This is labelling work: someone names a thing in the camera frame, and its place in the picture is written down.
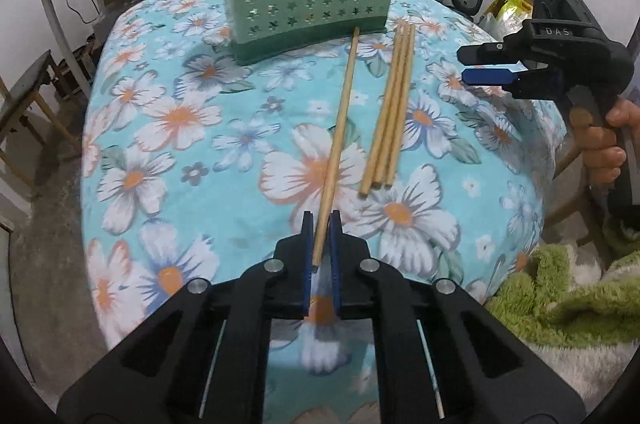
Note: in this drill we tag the wooden chair black seat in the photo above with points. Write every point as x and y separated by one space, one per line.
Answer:
30 94

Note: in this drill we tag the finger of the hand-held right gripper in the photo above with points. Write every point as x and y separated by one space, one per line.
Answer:
487 76
490 54

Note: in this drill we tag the floral blue table blanket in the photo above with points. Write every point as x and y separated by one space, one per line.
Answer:
200 144

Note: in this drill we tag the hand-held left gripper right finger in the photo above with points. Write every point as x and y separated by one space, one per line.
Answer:
336 264

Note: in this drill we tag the person's right hand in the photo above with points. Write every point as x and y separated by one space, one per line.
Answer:
600 154

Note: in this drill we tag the green fuzzy blanket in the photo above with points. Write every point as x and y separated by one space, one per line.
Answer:
560 299

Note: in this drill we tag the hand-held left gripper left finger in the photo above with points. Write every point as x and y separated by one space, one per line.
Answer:
306 264

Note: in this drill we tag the plastic bag with greens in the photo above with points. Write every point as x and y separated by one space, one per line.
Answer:
492 26

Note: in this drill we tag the yellow green packet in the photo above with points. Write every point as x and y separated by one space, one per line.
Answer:
512 11

